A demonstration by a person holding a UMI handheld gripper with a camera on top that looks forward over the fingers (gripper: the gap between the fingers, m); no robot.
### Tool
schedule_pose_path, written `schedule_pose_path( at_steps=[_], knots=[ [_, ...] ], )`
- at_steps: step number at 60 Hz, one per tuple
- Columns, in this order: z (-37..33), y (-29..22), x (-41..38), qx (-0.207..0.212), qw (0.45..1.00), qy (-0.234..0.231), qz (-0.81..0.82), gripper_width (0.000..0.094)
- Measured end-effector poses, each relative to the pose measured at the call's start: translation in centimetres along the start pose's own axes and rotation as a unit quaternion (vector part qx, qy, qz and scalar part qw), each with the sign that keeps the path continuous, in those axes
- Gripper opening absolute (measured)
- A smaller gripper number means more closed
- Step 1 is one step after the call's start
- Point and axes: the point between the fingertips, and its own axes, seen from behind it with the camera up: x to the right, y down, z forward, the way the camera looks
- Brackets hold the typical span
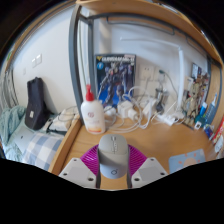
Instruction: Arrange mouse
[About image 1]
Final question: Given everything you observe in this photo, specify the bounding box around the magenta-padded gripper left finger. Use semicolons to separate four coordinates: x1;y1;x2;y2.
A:
58;143;102;190

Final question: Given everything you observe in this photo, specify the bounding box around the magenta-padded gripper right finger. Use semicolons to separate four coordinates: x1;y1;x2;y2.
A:
125;143;169;189

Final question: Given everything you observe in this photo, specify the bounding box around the grey computer mouse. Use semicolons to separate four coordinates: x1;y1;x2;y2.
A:
97;133;130;180

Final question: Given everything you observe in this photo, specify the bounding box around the light blue printed mouse pad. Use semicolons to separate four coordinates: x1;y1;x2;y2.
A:
168;148;207;174

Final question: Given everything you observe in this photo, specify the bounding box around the wooden bed side board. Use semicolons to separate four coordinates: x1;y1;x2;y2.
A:
48;118;84;176

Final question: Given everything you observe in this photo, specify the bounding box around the blue white checked pillow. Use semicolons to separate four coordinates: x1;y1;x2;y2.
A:
21;132;64;172

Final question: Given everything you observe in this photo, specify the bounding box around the white power strip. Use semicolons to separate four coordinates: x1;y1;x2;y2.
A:
156;113;177;127

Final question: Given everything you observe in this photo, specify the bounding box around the white lotion bottle red pump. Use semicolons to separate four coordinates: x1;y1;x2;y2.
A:
80;83;107;135

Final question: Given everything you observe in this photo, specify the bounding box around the white power adapter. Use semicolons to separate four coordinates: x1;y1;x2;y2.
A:
143;98;158;116

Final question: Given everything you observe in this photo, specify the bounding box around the white charger block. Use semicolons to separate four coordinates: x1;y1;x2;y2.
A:
117;100;134;119

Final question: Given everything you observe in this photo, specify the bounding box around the black bag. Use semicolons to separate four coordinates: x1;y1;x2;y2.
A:
24;77;49;131

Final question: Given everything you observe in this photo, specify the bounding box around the beige robot figure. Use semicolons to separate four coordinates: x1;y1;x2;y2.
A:
182;78;208;128

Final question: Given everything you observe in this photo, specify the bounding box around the teal blanket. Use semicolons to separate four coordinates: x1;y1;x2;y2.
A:
0;105;27;161

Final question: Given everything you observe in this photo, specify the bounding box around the blue spray bottle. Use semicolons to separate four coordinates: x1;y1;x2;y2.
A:
204;93;220;126

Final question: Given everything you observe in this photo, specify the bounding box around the white desk lamp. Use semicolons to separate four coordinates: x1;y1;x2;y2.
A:
119;36;186;116

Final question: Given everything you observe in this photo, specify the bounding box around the robot model kit box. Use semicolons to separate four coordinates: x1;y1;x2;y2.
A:
95;53;137;108

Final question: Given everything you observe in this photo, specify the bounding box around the colourful printed poster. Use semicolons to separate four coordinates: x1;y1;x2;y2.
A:
190;62;211;88

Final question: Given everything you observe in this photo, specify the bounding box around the white cable bundle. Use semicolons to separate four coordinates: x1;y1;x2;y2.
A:
105;85;161;132

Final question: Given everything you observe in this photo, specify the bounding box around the dark cable green plug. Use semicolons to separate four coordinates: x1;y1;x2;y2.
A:
158;69;179;108

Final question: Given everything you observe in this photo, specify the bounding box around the white wall socket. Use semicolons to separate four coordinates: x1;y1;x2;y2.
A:
139;64;156;83

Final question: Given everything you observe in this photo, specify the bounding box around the grey metal desk frame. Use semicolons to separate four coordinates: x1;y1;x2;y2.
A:
68;3;222;128

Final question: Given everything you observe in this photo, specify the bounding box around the white light switch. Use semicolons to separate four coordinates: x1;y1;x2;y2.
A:
30;53;43;69

